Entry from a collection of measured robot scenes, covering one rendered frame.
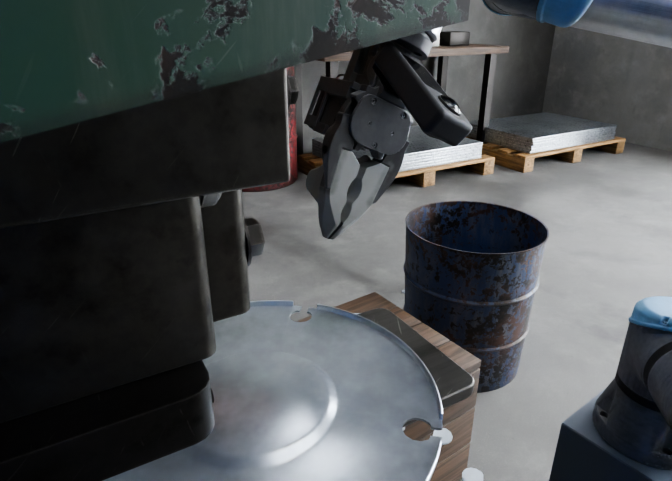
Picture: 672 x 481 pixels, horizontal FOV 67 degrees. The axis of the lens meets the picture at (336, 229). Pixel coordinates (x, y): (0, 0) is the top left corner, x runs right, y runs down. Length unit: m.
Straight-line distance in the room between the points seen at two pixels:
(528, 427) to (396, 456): 1.25
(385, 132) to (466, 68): 4.52
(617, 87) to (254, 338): 5.09
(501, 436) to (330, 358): 1.14
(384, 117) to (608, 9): 0.30
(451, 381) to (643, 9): 0.46
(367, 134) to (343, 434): 0.26
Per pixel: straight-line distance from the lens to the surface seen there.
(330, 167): 0.48
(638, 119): 5.32
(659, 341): 0.84
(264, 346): 0.48
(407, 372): 0.45
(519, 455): 1.53
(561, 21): 0.56
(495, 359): 1.62
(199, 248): 0.26
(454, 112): 0.44
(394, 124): 0.51
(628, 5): 0.69
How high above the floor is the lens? 1.06
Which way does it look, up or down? 23 degrees down
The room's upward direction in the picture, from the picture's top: straight up
